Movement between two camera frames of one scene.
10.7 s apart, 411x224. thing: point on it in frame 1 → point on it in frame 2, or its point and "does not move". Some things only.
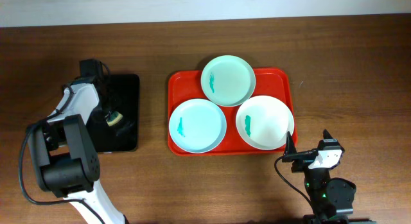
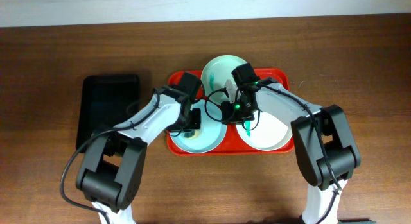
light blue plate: (197, 126) does not move
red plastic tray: (185, 85) does not move
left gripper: (97, 117) → (196, 123)
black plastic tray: (119, 94) does not move
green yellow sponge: (115, 117) → (191, 134)
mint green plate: (228, 81) does not move
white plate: (263, 122) does not move
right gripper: (303, 160) → (228, 115)
